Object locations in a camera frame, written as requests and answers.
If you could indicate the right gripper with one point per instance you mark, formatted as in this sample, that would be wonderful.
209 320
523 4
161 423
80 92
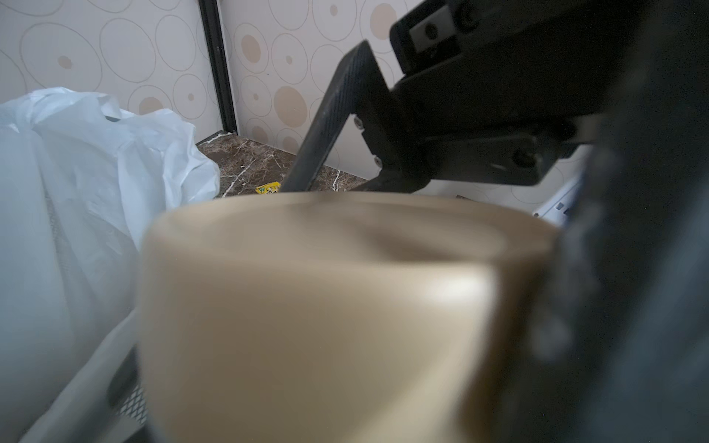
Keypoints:
492 92

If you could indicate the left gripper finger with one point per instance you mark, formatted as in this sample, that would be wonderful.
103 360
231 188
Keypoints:
616 345

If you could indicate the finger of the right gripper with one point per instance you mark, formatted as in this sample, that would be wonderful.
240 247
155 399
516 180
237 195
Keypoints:
357 89

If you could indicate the glass rice jar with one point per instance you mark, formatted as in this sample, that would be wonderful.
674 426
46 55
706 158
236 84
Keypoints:
332 321

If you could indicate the yellow snack packet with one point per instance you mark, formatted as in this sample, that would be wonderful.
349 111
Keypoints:
270 188

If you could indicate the white plastic bin liner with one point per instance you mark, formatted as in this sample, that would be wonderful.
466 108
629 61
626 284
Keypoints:
81 182

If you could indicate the metal trash bucket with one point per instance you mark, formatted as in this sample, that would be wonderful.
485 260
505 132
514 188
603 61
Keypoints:
125 395

